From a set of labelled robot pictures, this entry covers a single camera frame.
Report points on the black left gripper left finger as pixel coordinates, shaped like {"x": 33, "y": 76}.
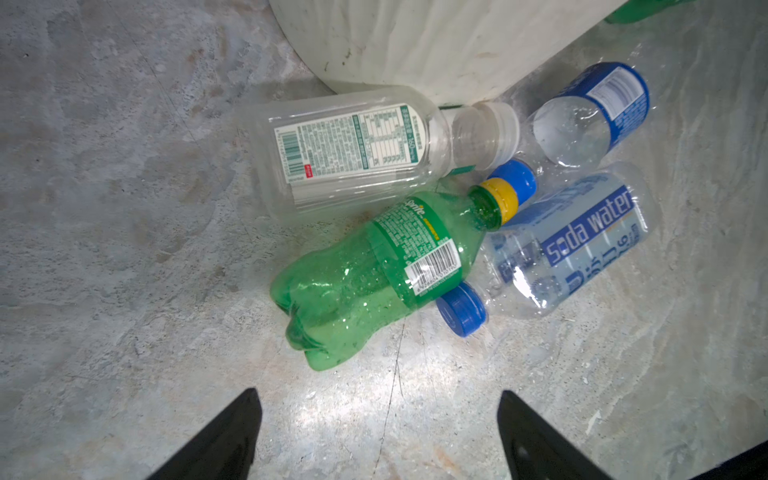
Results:
{"x": 224, "y": 448}

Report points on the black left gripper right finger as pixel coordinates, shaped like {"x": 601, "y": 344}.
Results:
{"x": 534, "y": 449}

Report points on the green bottle yellow cap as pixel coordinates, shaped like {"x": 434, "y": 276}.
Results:
{"x": 337, "y": 298}

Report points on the soda water blue bottle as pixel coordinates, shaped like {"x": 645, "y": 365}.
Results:
{"x": 551, "y": 249}

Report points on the clear square bottle green label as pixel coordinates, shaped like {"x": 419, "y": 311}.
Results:
{"x": 348, "y": 153}

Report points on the clear bottle blue label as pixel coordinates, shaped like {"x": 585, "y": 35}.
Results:
{"x": 569, "y": 135}

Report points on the white ribbed waste bin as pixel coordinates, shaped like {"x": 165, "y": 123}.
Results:
{"x": 453, "y": 52}

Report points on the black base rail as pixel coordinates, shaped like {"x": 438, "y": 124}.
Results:
{"x": 749, "y": 465}

